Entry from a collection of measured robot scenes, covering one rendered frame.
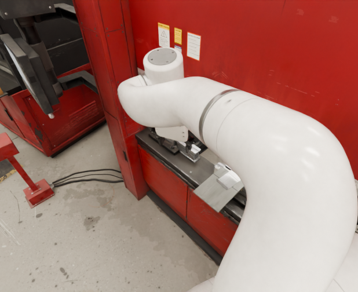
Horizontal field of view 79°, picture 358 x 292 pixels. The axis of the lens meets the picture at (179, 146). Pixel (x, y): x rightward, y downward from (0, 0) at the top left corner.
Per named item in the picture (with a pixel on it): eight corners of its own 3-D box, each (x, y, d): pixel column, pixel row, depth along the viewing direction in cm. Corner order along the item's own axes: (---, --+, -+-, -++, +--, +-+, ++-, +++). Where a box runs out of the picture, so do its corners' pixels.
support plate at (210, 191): (192, 192, 124) (192, 190, 123) (221, 167, 137) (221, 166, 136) (218, 212, 115) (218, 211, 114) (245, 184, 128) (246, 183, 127)
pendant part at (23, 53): (26, 87, 159) (-2, 35, 135) (43, 82, 165) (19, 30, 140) (45, 115, 135) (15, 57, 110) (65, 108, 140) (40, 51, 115)
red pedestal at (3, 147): (24, 197, 237) (-25, 139, 180) (48, 183, 249) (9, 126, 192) (30, 208, 227) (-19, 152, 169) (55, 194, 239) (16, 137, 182)
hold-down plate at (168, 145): (148, 136, 176) (148, 133, 174) (153, 133, 179) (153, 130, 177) (174, 156, 160) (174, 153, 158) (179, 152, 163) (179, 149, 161)
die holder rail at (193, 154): (150, 130, 181) (149, 121, 175) (155, 127, 184) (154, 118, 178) (194, 163, 155) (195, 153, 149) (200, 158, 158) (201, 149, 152)
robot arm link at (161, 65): (157, 120, 53) (191, 106, 55) (147, 74, 42) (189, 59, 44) (145, 99, 57) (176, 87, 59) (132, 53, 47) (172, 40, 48)
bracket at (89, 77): (59, 86, 181) (55, 79, 176) (86, 77, 193) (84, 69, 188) (81, 106, 160) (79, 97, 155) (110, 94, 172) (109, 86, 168)
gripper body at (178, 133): (192, 102, 59) (193, 129, 68) (157, 95, 61) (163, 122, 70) (183, 123, 55) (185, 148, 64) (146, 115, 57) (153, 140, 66)
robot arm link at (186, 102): (163, 185, 30) (124, 113, 54) (260, 138, 33) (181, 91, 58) (141, 128, 25) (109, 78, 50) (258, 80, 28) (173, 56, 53)
